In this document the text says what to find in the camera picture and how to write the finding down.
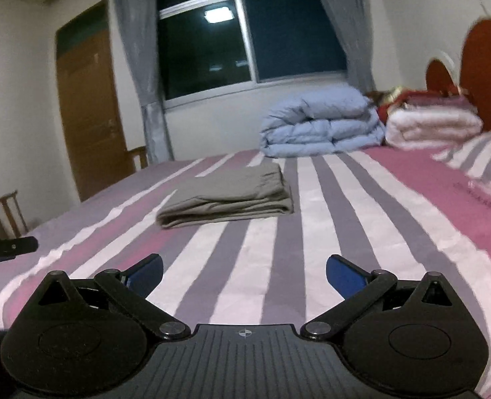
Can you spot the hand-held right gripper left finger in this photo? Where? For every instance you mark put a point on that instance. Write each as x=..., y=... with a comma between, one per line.
x=146, y=276

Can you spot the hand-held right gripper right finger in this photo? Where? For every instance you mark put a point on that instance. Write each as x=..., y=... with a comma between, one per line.
x=344, y=276

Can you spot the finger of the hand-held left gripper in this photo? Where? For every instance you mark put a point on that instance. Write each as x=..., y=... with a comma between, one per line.
x=19, y=245

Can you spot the grey pants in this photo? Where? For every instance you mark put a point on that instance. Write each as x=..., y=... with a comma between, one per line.
x=233, y=197

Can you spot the wooden chair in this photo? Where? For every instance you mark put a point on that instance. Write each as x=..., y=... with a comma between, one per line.
x=10, y=214
x=138, y=158

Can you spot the bed with striped sheet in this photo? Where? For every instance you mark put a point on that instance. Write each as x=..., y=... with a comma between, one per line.
x=353, y=224

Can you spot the brown wooden door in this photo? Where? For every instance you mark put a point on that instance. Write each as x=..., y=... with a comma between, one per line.
x=91, y=124

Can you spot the folded light blue duvet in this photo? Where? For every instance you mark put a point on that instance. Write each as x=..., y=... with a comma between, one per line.
x=320, y=124

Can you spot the folded white quilt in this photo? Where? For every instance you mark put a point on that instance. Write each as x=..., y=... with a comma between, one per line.
x=432, y=126

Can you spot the striped pillow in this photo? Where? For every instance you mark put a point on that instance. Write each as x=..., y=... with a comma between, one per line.
x=478, y=162

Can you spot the folded red blanket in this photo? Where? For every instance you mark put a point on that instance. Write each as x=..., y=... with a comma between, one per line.
x=424, y=99

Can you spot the grey curtain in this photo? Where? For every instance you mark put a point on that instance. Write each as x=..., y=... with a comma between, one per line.
x=345, y=20
x=145, y=58

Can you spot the red wooden headboard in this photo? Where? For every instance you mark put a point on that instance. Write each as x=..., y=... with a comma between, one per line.
x=486, y=66

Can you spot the window with white frame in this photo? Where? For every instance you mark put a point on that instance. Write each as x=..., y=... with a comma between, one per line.
x=249, y=29

